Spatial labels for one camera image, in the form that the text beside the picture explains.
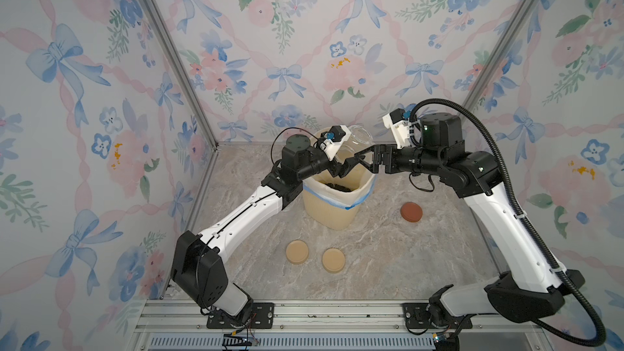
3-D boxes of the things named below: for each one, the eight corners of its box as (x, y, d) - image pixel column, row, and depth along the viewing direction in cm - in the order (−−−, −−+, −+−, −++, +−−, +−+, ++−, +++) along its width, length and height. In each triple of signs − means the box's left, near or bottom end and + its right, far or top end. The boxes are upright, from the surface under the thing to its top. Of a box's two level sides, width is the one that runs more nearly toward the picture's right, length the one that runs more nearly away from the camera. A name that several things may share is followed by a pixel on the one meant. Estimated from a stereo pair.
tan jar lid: (285, 264, 86) (284, 262, 84) (286, 242, 91) (286, 240, 89) (308, 264, 86) (308, 262, 84) (308, 242, 91) (308, 240, 90)
